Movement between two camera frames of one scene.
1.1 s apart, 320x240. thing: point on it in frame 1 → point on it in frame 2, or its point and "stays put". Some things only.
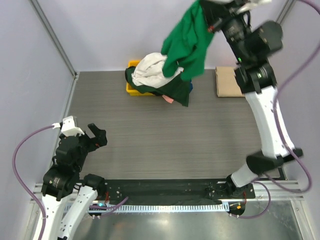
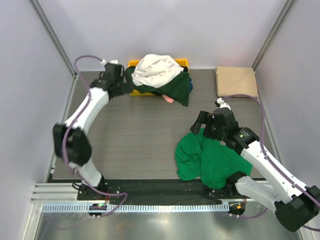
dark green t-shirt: x=178 y=90 stays put
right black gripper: x=217 y=14 → x=203 y=117
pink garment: x=167 y=98 stays put
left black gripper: x=100 y=138 → x=125 y=87
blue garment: x=191 y=86 stays put
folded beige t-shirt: x=226 y=85 stays put
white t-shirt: x=148 y=72 stays put
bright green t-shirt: x=185 y=44 → x=210 y=162
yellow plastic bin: x=129 y=89 stays put
